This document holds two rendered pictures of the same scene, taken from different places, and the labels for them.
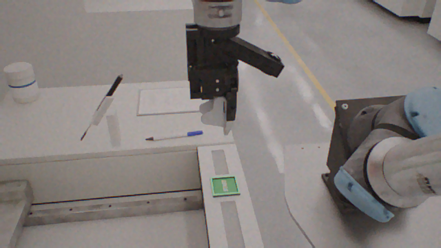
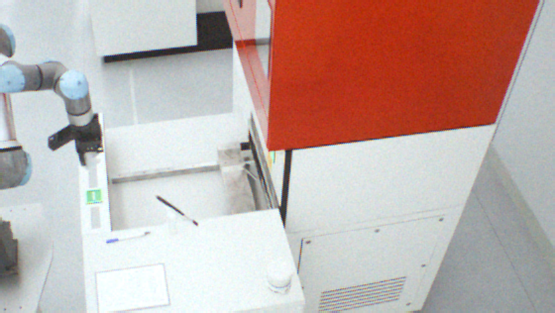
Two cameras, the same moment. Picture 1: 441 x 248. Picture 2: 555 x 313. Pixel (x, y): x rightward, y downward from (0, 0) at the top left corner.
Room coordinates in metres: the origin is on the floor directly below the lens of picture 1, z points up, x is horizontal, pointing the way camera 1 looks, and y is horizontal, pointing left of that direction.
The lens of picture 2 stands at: (2.00, 0.36, 2.61)
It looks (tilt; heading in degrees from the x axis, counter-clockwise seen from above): 47 degrees down; 172
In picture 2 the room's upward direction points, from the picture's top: 4 degrees clockwise
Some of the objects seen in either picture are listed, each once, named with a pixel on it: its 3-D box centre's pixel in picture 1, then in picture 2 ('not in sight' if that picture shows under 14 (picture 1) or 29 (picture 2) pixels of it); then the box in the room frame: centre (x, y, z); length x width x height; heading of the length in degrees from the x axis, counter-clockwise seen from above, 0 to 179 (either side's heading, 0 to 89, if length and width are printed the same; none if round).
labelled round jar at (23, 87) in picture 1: (22, 83); (278, 277); (0.97, 0.55, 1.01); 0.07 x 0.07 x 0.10
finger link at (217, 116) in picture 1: (217, 118); not in sight; (0.58, 0.01, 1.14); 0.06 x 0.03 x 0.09; 97
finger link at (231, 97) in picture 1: (229, 96); not in sight; (0.58, -0.01, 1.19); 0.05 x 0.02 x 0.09; 7
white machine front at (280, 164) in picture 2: not in sight; (256, 108); (0.27, 0.54, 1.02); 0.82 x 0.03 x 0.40; 7
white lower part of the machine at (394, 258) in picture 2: not in sight; (330, 206); (0.23, 0.88, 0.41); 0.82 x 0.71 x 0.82; 7
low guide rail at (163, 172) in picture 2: not in sight; (180, 169); (0.38, 0.27, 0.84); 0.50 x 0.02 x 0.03; 97
